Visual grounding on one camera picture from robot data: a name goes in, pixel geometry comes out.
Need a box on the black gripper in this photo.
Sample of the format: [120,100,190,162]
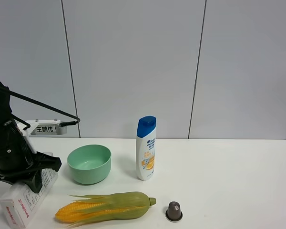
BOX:
[0,119,61,193]

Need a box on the white red toothpaste box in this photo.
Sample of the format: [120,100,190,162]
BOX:
[0,152,59,227]

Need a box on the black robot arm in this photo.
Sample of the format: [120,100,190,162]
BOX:
[0,82,66,193]

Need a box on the green plastic bowl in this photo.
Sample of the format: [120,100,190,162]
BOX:
[67,145,112,185]

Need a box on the yellow green toy corn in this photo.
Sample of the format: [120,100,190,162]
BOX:
[55,191,157,227]

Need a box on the white blue shampoo bottle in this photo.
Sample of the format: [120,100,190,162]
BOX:
[136,115,156,181]

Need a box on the grey coffee capsule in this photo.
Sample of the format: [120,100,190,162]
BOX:
[165,201,183,222]

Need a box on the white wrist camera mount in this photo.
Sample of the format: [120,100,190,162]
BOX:
[17,119,67,154]

